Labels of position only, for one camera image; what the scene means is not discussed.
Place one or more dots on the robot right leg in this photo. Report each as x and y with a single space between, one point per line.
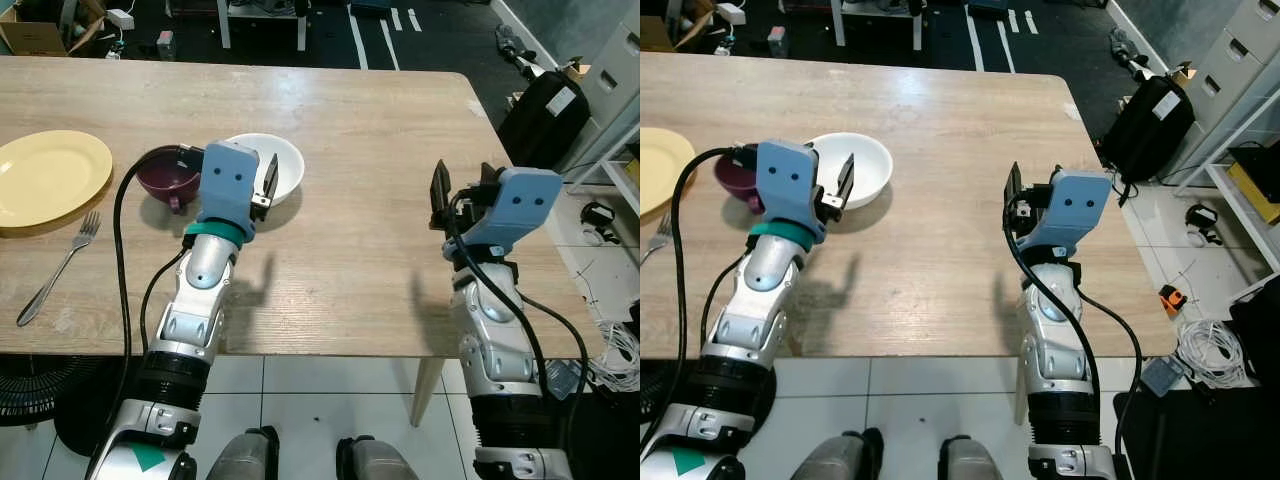
375 462
975 462

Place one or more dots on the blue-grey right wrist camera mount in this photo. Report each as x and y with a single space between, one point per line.
520 205
1075 205

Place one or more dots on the black bulky object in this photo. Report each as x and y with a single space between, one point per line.
1258 330

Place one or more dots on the yellow plate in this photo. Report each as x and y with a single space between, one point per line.
662 170
50 180

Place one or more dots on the white metal table frame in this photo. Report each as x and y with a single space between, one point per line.
838 25
224 30

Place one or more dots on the wooden table leg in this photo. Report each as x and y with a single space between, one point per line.
428 385

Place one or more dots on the grey handheld tool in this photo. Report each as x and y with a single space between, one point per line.
515 48
1128 50

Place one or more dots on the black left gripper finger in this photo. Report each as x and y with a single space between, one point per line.
846 182
271 178

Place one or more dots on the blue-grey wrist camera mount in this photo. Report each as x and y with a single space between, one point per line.
520 205
785 185
1075 205
228 180

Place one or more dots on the black bag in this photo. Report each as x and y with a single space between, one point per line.
1145 125
540 115

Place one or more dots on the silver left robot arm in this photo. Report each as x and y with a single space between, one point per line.
195 290
760 275

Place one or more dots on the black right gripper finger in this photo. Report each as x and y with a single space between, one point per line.
441 195
1053 176
1014 198
490 176

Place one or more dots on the cardboard box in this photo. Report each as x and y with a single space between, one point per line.
655 35
30 38

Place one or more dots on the grey foot pedal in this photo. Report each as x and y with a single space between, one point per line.
1162 377
565 382

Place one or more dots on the small orange device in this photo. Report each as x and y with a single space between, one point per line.
1172 298

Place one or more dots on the black charger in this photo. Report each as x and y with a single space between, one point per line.
598 215
1200 218

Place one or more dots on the grey drawer cabinet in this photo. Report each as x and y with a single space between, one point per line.
1240 60
615 70

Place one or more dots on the robot left leg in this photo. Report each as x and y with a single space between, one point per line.
840 460
240 460

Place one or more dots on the yellow box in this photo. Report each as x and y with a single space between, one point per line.
1255 198

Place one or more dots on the large black floor case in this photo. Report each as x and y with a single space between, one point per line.
1200 440

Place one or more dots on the silver fork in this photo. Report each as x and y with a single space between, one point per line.
60 268
660 238

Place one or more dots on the small grey device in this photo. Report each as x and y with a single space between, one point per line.
777 42
166 45

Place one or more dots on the white shelf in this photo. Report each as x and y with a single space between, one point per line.
622 185
1240 228

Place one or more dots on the white power adapter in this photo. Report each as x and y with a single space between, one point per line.
732 13
120 18

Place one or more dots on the robot leg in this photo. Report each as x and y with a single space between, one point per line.
840 460
240 460
975 462
375 462

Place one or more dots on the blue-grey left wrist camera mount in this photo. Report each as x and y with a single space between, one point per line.
785 185
228 180

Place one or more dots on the purple bowl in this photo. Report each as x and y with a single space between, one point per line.
735 182
165 180

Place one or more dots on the black floor fan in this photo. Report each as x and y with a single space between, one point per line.
40 390

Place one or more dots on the white bowl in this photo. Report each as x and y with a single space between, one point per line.
868 165
285 165

